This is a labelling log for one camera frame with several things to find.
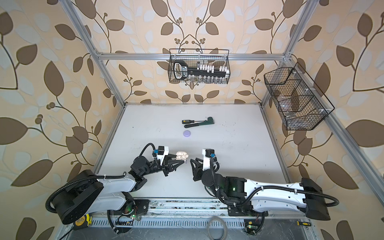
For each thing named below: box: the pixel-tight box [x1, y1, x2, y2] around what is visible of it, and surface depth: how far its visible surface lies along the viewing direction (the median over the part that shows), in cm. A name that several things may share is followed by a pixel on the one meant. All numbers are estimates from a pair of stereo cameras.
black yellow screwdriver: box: [182, 120, 207, 124], surface depth 110 cm
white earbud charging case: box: [176, 151, 189, 160], surface depth 72 cm
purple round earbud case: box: [183, 130, 191, 138], surface depth 105 cm
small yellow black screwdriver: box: [296, 221, 312, 227], surface depth 71 cm
